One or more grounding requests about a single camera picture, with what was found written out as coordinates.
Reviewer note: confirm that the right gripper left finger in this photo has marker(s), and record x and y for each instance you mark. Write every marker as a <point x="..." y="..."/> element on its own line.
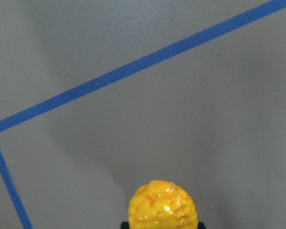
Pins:
<point x="125" y="225"/>

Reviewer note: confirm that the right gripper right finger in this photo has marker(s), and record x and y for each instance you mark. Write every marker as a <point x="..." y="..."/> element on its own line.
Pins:
<point x="201" y="225"/>

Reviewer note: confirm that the yellow plastic corn cob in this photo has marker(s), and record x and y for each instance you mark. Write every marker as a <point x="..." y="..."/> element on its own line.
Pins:
<point x="162" y="204"/>

